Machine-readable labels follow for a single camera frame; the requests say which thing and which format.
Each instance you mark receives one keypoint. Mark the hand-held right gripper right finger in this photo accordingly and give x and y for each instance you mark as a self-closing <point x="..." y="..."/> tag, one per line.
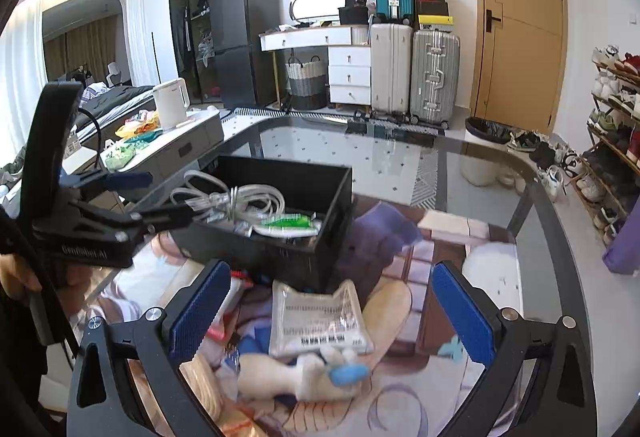
<point x="465" y="317"/>

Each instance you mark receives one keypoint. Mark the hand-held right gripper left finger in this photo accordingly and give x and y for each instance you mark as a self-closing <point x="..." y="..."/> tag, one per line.
<point x="200" y="312"/>

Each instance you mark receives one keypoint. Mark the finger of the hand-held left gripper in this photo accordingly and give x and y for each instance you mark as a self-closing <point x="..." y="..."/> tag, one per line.
<point x="130" y="180"/>
<point x="165" y="217"/>

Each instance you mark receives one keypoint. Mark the black cardboard box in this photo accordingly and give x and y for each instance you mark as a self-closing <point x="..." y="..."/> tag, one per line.
<point x="280" y="262"/>

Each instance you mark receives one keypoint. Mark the white plush toy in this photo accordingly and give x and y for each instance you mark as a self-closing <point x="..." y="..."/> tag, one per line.
<point x="295" y="374"/>

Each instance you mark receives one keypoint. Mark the clear labelled plastic bag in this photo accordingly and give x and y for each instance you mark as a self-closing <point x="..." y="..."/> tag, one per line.
<point x="320" y="317"/>

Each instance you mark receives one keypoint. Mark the green medicine packet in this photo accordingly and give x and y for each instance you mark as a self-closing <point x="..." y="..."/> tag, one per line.
<point x="287" y="220"/>

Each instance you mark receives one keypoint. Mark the person's left forearm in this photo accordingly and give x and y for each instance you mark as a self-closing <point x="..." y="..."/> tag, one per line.
<point x="20" y="347"/>

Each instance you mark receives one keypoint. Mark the person's left hand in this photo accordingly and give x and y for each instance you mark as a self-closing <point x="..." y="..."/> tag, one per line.
<point x="17" y="273"/>

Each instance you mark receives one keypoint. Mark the pile of snack packets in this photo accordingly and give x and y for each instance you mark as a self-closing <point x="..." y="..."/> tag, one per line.
<point x="132" y="134"/>

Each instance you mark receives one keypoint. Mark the printed cartoon table mat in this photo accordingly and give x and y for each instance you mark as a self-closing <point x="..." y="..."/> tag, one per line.
<point x="480" y="257"/>

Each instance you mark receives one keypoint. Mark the grey white-top cabinet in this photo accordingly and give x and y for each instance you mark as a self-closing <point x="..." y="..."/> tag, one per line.
<point x="185" y="152"/>

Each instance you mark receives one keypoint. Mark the bed with dark blanket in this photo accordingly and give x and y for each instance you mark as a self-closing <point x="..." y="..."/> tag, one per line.
<point x="115" y="99"/>

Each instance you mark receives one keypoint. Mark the white electric kettle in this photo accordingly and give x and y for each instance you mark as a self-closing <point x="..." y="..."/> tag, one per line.
<point x="170" y="104"/>

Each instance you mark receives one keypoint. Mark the brown curtain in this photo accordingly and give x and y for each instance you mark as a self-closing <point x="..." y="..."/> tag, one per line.
<point x="80" y="49"/>

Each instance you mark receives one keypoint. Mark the patterned grey rug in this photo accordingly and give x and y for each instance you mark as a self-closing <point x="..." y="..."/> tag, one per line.
<point x="425" y="172"/>

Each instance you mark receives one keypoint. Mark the white sheer curtain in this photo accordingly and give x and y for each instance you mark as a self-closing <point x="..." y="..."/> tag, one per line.
<point x="20" y="67"/>

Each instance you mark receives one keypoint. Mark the white trash bin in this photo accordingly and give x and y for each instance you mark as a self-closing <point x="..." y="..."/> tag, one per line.
<point x="480" y="162"/>

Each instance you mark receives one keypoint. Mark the purple cloth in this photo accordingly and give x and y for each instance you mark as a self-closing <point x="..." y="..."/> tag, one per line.
<point x="622" y="247"/>

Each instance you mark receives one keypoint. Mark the group of loose shoes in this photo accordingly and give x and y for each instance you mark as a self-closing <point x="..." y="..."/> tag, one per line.
<point x="550" y="167"/>

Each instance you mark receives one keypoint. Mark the woven laundry basket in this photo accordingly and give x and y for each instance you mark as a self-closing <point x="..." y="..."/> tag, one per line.
<point x="305" y="82"/>

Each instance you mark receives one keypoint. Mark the dark grey fridge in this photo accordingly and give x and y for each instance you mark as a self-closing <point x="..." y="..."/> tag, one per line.
<point x="245" y="17"/>

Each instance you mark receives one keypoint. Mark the wooden shoe rack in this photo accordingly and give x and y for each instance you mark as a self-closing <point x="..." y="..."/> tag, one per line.
<point x="615" y="157"/>

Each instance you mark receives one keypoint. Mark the white dresser with drawers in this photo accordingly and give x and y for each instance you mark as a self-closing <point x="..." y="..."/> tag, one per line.
<point x="350" y="77"/>

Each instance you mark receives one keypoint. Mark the silver suitcase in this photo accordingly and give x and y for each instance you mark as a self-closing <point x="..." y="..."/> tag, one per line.
<point x="435" y="72"/>

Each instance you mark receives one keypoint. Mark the oval mirror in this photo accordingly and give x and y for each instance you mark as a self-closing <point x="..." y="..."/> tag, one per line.
<point x="320" y="6"/>

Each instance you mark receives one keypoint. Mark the white suitcase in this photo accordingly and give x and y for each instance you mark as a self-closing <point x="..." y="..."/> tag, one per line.
<point x="390" y="67"/>

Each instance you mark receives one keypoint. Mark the black bag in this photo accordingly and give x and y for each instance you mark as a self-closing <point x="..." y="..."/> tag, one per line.
<point x="355" y="14"/>

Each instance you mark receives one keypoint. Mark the yellow black shoe box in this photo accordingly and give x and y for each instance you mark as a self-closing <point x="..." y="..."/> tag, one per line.
<point x="436" y="21"/>

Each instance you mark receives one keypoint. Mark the wooden door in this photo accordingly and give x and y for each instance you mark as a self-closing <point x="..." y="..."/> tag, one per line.
<point x="520" y="17"/>

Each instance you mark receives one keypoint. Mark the dark shoe box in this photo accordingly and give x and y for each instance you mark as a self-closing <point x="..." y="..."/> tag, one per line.
<point x="432" y="8"/>

